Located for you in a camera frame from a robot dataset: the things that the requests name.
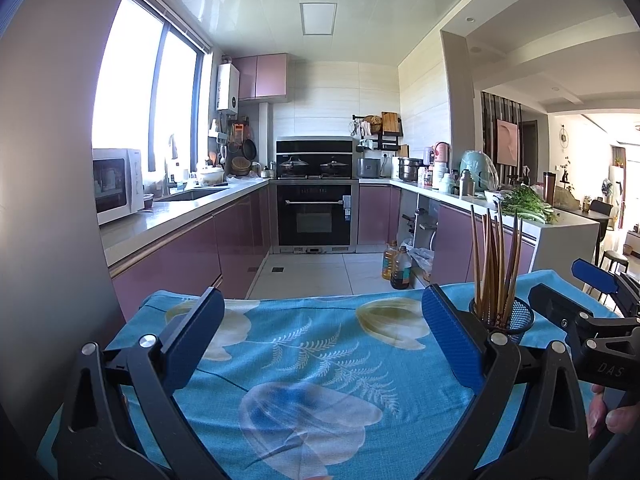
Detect black wall rack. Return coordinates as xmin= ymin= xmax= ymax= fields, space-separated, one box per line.
xmin=352 ymin=112 xmax=403 ymax=153

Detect black dining chair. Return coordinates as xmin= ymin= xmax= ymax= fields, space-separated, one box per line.
xmin=589 ymin=199 xmax=613 ymax=261

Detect blue floral tablecloth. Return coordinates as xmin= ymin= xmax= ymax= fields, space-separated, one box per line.
xmin=37 ymin=270 xmax=621 ymax=480

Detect green leafy vegetables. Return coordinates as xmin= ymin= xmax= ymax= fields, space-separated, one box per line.
xmin=492 ymin=185 xmax=561 ymax=225

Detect black stool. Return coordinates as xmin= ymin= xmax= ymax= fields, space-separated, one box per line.
xmin=597 ymin=251 xmax=628 ymax=306

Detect clear plastic bag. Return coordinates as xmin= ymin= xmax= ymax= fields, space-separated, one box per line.
xmin=402 ymin=246 xmax=433 ymax=281

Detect dark oil bottle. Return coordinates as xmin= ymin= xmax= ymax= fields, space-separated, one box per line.
xmin=390 ymin=246 xmax=412 ymax=290

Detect black mesh utensil holder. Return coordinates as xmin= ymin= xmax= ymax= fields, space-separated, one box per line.
xmin=468 ymin=295 xmax=535 ymax=333

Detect kitchen sink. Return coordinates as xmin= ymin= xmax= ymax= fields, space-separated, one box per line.
xmin=157 ymin=187 xmax=231 ymax=202

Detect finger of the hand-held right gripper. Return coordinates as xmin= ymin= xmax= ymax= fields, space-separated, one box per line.
xmin=571 ymin=258 xmax=640 ymax=313
xmin=528 ymin=284 xmax=603 ymax=333

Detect purple counter with sink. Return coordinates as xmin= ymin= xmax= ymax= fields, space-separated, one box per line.
xmin=100 ymin=179 xmax=273 ymax=321

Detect green air fryer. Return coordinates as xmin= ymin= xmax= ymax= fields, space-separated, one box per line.
xmin=459 ymin=150 xmax=499 ymax=192

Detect purple wall cabinet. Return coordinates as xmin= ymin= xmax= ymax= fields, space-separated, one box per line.
xmin=232 ymin=53 xmax=290 ymax=102

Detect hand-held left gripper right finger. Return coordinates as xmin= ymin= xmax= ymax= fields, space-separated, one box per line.
xmin=420 ymin=284 xmax=591 ymax=480

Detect bunch of wooden chopsticks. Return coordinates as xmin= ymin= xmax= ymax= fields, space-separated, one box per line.
xmin=470 ymin=201 xmax=523 ymax=328

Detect pink wall painting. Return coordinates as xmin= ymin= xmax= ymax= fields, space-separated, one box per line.
xmin=496 ymin=119 xmax=519 ymax=166

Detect steel stockpot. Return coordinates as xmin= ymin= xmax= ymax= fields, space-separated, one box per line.
xmin=397 ymin=157 xmax=423 ymax=182

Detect ceiling light panel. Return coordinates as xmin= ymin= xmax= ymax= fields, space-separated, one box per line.
xmin=300 ymin=3 xmax=337 ymax=36

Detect kitchen window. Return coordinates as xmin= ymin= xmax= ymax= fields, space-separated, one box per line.
xmin=92 ymin=0 xmax=213 ymax=173

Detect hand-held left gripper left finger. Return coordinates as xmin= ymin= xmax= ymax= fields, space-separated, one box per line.
xmin=51 ymin=286 xmax=227 ymax=480

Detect person's right hand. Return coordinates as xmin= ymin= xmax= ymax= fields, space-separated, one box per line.
xmin=588 ymin=383 xmax=640 ymax=440

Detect pink electric kettle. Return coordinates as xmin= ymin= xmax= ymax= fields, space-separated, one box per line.
xmin=432 ymin=141 xmax=452 ymax=176

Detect white microwave oven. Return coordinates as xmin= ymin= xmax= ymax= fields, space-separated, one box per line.
xmin=92 ymin=148 xmax=145 ymax=226

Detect black integrated stove oven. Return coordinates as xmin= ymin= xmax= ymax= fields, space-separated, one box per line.
xmin=275 ymin=136 xmax=360 ymax=255

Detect purple counter with appliances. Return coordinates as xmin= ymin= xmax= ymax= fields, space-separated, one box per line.
xmin=357 ymin=178 xmax=601 ymax=288

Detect white wall water heater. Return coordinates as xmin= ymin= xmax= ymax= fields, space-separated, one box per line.
xmin=216 ymin=65 xmax=240 ymax=112

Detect grey refrigerator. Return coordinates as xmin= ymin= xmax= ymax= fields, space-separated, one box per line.
xmin=0 ymin=0 xmax=151 ymax=401

